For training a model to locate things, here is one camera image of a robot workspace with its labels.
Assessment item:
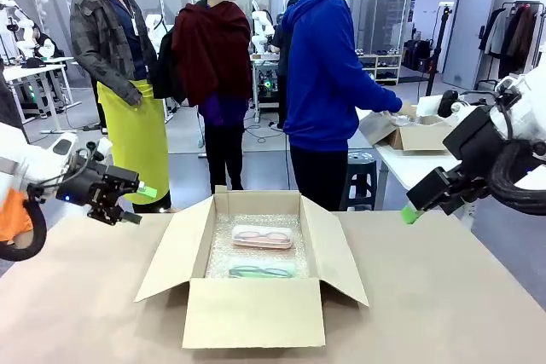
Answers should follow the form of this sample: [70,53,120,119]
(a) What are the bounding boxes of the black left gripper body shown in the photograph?
[55,162,141,228]

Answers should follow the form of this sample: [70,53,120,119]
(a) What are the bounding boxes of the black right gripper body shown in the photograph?
[442,105,509,182]

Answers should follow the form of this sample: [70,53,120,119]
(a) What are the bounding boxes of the small cardboard box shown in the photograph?
[360,101,454,153]

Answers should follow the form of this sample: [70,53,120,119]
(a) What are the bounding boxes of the pink eyeglasses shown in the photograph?
[235,229,290,243]

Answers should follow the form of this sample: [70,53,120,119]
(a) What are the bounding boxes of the pink glasses case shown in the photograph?
[230,224,296,251]

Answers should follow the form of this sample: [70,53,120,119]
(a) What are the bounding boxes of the green glasses case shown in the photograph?
[226,257,297,280]

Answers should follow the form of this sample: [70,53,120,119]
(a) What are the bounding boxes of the green eyeglasses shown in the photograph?
[229,266,292,279]

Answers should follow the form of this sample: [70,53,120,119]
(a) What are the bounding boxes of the black shoulder bag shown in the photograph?
[152,26,188,105]

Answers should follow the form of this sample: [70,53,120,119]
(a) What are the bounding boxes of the person's right forearm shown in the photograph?
[361,85,404,114]

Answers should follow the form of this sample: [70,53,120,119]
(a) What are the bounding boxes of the white side table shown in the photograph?
[374,142,461,211]

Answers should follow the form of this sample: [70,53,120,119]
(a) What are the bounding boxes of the yellow skirt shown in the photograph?
[96,79,171,205]

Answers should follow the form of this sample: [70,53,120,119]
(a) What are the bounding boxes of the grey plastic stool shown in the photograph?
[340,151,379,212]

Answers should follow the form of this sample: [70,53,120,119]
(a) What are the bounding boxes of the orange fabric object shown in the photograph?
[0,188,35,242]

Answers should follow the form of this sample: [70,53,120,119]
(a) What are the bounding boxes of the black tripod stand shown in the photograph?
[425,3,454,97]

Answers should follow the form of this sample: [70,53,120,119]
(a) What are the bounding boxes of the black suitcase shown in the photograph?
[403,38,433,72]

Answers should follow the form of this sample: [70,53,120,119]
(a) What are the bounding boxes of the clothes rack with coats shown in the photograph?
[474,0,546,84]

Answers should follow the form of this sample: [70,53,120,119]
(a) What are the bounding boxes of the wooden shoe rack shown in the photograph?
[357,53,403,86]

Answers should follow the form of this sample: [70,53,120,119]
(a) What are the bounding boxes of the clear bubble wrap sheet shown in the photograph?
[205,211,311,280]

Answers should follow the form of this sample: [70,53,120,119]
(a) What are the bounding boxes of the white office desk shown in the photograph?
[2,55,83,135]

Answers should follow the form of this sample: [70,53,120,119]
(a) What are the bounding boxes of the person in yellow apron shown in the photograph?
[69,0,172,214]

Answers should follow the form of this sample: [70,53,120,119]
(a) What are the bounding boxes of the seated person in jacket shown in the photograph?
[32,31,60,61]

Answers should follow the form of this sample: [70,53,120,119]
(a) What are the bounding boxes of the mannequin with red shawl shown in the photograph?
[170,0,253,194]

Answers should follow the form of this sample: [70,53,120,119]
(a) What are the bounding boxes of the large open cardboard box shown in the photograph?
[134,186,370,351]

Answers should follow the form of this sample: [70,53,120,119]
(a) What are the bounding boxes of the person in blue hoodie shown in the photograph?
[280,0,404,211]

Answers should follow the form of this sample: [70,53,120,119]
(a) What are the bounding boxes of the metal equipment rack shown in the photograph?
[251,55,285,123]

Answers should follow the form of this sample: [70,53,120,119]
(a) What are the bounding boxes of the person in black clothes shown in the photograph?
[270,18,294,129]

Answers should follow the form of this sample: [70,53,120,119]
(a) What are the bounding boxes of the black right arm cable sleeve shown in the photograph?
[487,141,546,217]

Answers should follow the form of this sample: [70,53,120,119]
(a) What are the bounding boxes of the black arm cable sleeve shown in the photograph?
[487,141,546,217]
[0,199,49,262]

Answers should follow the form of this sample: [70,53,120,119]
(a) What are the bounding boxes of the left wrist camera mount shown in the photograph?
[84,136,113,165]

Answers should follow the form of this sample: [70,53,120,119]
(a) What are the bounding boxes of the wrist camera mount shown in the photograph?
[84,136,113,165]
[416,90,461,118]

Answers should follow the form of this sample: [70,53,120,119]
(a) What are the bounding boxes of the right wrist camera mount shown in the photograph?
[416,90,461,118]

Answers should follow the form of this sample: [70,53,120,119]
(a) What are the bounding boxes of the black left arm cable sleeve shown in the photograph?
[0,199,49,262]

